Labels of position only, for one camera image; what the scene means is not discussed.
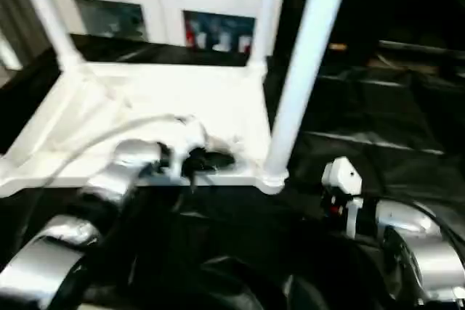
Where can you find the white plastic table top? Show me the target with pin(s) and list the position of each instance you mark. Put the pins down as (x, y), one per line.
(163, 99)

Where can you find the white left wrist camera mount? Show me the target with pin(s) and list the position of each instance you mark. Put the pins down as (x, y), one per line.
(189, 135)

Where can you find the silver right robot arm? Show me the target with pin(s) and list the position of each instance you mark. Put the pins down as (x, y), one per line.
(417, 237)

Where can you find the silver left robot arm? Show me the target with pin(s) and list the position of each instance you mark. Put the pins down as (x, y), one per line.
(127, 157)

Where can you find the grey curtain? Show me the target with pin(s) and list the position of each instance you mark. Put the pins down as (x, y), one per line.
(18, 16)

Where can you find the white plastic table leg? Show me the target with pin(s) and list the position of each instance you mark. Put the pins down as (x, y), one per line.
(47, 8)
(309, 52)
(268, 8)

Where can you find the black work mat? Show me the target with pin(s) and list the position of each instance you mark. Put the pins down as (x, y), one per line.
(381, 114)

